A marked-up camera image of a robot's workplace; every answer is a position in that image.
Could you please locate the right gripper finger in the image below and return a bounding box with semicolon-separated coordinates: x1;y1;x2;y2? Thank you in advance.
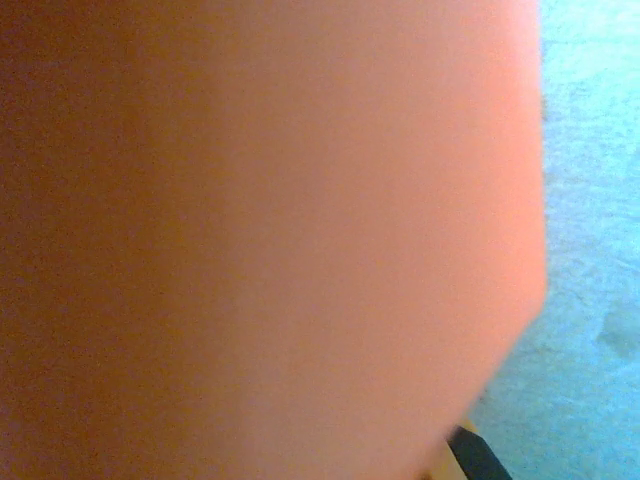
432;418;514;480

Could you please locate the orange wrapping paper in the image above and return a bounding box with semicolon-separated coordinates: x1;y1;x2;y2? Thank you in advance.
0;0;550;480

